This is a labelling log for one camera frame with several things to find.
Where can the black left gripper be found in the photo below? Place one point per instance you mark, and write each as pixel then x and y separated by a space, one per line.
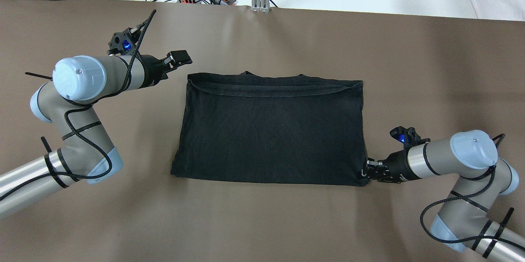
pixel 152 72

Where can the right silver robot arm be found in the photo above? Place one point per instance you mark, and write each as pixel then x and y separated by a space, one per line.
pixel 459 221

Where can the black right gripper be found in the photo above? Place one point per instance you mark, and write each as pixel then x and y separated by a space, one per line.
pixel 396 165

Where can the black t-shirt with print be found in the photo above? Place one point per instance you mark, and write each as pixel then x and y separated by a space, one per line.
pixel 287 130

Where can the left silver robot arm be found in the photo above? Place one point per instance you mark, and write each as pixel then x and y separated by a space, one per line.
pixel 67 102

